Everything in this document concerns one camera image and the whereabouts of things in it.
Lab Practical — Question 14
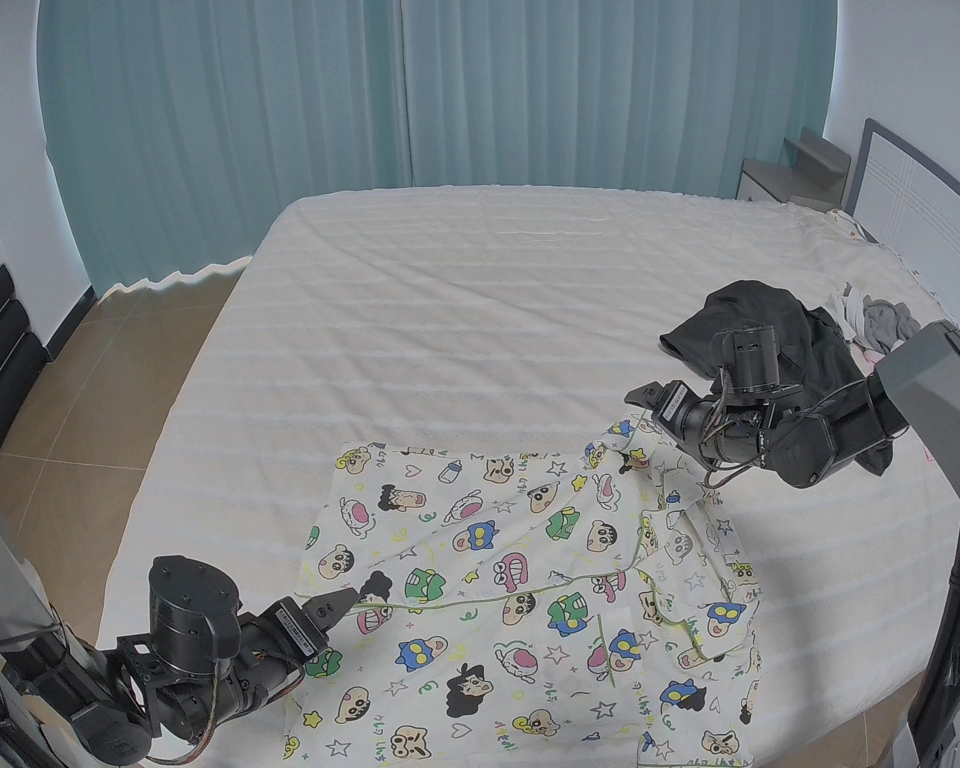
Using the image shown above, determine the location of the blue-green curtain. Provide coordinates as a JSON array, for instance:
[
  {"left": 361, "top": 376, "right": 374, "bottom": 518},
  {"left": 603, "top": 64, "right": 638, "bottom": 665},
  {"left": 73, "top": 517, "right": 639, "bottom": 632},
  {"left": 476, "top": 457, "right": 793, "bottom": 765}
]
[
  {"left": 401, "top": 0, "right": 837, "bottom": 201},
  {"left": 37, "top": 0, "right": 410, "bottom": 295}
]

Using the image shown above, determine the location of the white garment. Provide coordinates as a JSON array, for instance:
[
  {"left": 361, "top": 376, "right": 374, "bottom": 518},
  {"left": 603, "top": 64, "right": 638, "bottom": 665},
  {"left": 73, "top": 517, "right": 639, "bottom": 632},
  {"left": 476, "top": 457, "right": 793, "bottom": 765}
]
[{"left": 828, "top": 283, "right": 871, "bottom": 342}]

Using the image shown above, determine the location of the grey bedside table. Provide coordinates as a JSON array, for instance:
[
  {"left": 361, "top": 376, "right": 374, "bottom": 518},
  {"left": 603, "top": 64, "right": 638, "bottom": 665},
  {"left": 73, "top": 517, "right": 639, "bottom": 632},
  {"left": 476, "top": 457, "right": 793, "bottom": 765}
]
[{"left": 738, "top": 126, "right": 852, "bottom": 211}]

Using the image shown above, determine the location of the black shirt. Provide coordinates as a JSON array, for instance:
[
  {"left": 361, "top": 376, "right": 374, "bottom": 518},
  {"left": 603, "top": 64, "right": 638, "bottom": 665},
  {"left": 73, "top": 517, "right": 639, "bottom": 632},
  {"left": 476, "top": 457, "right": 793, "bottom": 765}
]
[{"left": 658, "top": 279, "right": 897, "bottom": 477}]

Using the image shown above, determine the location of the white printed pyjama top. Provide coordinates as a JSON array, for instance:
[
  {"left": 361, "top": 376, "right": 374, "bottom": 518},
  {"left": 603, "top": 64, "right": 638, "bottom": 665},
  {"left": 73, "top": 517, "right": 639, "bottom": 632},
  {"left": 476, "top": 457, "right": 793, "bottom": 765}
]
[{"left": 283, "top": 416, "right": 762, "bottom": 768}]

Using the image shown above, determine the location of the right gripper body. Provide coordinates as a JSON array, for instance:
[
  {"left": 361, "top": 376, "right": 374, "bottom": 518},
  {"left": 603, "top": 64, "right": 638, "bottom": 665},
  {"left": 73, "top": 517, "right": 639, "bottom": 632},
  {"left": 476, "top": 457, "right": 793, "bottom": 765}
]
[{"left": 651, "top": 379, "right": 726, "bottom": 456}]

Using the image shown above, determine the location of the bed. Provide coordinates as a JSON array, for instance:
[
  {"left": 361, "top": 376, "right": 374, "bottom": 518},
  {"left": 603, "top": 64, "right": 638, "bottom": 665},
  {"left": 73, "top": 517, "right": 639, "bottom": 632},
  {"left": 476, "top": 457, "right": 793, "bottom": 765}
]
[{"left": 97, "top": 116, "right": 960, "bottom": 768}]

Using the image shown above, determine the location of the black padded seat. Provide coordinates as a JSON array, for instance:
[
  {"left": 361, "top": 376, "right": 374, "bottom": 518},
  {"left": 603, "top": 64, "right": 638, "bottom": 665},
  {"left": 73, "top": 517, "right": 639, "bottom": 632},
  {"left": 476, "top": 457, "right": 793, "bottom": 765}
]
[{"left": 0, "top": 262, "right": 50, "bottom": 447}]

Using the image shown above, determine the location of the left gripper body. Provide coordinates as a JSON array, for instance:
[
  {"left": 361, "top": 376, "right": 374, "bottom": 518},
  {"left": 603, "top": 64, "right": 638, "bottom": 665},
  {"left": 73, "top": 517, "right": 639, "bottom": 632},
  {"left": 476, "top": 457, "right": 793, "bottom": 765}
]
[{"left": 241, "top": 594, "right": 335, "bottom": 676}]

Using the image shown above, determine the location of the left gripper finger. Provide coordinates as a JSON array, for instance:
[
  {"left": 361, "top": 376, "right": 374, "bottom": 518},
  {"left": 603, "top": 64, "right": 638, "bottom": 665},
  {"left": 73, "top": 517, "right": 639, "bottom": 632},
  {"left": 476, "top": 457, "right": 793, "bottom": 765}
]
[{"left": 307, "top": 587, "right": 363, "bottom": 628}]

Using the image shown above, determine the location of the grey garment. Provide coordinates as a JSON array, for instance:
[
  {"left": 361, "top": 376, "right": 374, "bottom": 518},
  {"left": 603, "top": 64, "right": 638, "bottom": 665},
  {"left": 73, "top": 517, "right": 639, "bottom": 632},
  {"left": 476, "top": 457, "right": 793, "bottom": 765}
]
[{"left": 861, "top": 296, "right": 922, "bottom": 354}]

